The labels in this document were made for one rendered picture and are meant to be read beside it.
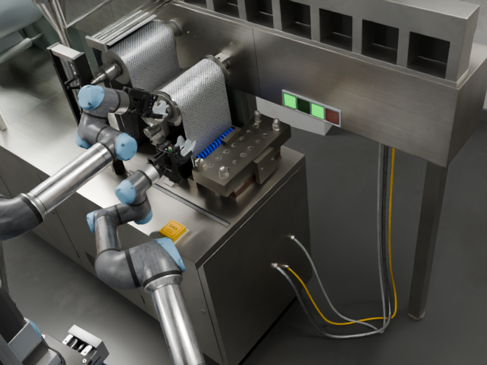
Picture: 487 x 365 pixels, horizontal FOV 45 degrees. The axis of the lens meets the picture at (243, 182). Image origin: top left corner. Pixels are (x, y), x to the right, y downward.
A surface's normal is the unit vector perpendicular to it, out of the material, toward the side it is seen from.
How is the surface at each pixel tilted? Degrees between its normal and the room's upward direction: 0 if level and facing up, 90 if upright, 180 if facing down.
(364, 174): 0
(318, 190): 0
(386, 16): 90
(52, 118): 0
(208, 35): 90
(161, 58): 92
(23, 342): 90
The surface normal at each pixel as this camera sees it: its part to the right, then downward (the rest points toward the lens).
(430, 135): -0.63, 0.59
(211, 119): 0.77, 0.36
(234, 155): -0.12, -0.72
